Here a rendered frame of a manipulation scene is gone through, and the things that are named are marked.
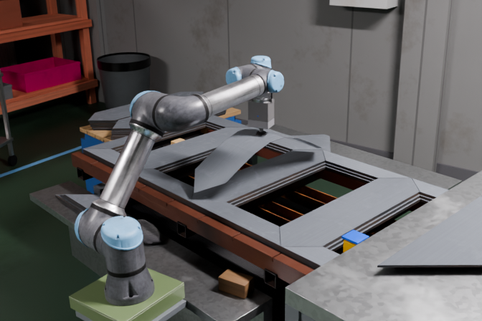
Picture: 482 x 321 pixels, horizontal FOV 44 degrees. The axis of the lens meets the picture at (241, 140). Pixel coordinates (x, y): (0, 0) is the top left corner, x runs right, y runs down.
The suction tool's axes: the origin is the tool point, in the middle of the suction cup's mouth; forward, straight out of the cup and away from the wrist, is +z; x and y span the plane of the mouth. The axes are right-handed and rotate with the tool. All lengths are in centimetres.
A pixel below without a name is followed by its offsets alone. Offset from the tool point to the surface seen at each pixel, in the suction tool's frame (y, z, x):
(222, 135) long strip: 36, 16, -36
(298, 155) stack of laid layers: -6.4, 15.7, -25.6
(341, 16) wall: 40, -12, -243
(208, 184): 8.8, 10.4, 27.9
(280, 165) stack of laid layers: -3.3, 15.7, -11.9
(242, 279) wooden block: -17, 27, 55
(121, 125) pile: 88, 15, -27
